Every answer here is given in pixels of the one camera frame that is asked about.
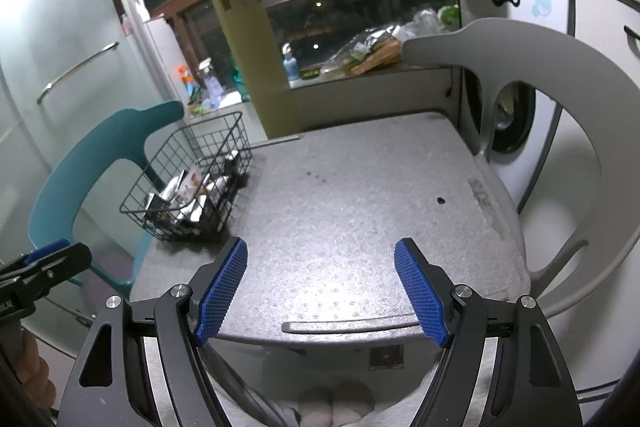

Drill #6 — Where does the person left hand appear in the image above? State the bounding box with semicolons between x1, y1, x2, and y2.
15;331;56;410

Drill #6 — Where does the bag of groceries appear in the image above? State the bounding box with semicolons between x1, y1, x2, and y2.
320;24;400;78

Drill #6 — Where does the teal chair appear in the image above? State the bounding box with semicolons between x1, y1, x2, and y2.
27;100;187;287

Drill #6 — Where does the wholewheat cracker packet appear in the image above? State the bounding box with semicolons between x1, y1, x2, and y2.
172;164;203;206

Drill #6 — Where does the spray bottle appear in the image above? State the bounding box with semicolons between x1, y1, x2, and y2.
198;57;224;107

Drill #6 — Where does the grey chair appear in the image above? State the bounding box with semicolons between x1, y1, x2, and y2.
401;18;639;317

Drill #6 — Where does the washing machine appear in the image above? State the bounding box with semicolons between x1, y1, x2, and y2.
459;0;575;209

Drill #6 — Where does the black wire basket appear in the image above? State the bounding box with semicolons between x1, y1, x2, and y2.
119;112;253;242

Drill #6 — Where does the blue small bottle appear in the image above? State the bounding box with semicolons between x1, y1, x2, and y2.
282;42;300;81

